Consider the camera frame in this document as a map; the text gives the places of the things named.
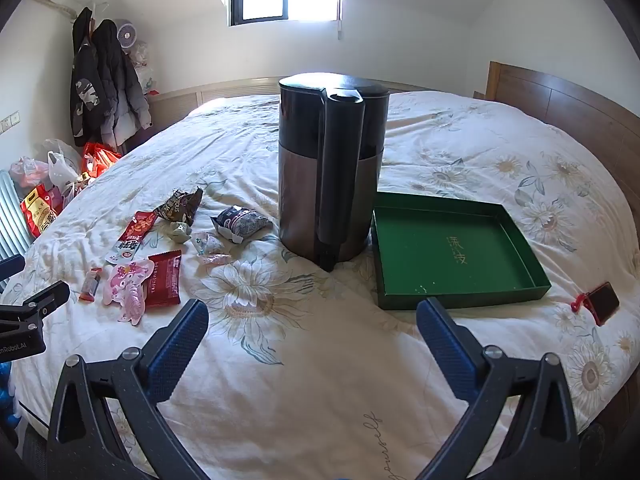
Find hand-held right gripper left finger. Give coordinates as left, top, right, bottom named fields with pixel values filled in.
left=46, top=298, right=210, bottom=480

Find red gift bags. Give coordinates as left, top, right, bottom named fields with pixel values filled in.
left=81, top=141, right=123, bottom=178

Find floral bed sheet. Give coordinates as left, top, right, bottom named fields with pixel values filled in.
left=10, top=87, right=640, bottom=480

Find wooden headboard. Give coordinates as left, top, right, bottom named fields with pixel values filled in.
left=472, top=61, right=640, bottom=196

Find brown snack packet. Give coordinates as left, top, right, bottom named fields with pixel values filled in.
left=152, top=186, right=204, bottom=225

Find green box tray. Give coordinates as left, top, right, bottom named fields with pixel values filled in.
left=370, top=191, right=552, bottom=311

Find long red snack packet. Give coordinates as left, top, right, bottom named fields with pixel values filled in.
left=104, top=210, right=158, bottom=265

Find red and yellow packet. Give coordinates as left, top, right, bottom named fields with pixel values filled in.
left=20, top=185, right=63, bottom=238

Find hanging plastic bags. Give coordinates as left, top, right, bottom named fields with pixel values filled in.
left=127, top=40, right=158, bottom=96

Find grey puffer jacket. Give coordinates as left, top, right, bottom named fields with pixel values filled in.
left=92, top=19, right=152, bottom=148

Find pink character-shaped snack packet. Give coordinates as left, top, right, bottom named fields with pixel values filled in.
left=102, top=258, right=155, bottom=324

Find wrapped wall pipe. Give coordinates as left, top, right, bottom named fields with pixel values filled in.
left=27, top=0, right=76, bottom=23

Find clear candy wrapper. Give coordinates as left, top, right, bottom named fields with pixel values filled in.
left=192, top=231, right=226, bottom=256

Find blue and white snack packet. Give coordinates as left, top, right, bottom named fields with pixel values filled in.
left=210, top=205, right=273, bottom=245

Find black camouflage jacket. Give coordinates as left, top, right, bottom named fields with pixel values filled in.
left=70, top=7, right=108, bottom=148

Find small red candy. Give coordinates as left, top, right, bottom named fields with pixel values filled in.
left=80, top=267, right=103, bottom=302

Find dark red snack packet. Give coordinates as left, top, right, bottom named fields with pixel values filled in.
left=145, top=250, right=183, bottom=309

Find white radiator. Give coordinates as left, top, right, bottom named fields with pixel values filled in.
left=0, top=170, right=32, bottom=261

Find red phone with strap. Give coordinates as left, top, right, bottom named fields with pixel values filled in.
left=571, top=281, right=621, bottom=326

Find pink plastic bag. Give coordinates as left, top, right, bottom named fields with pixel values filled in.
left=9, top=156, right=51, bottom=188

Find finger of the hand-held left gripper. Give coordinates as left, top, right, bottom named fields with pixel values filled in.
left=0, top=280, right=71, bottom=322
left=0, top=254, right=27, bottom=282

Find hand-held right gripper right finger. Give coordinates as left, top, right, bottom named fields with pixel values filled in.
left=416, top=297, right=582, bottom=480

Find black electric kettle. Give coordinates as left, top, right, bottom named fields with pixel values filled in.
left=278, top=74, right=391, bottom=273

